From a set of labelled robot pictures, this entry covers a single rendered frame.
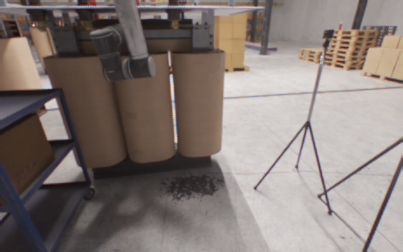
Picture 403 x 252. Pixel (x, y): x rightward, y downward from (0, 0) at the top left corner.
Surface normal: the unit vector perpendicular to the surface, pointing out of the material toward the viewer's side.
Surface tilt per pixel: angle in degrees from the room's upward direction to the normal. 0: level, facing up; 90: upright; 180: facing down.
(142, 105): 90
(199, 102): 90
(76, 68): 90
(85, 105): 90
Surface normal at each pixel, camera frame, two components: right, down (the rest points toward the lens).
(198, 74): 0.18, 0.43
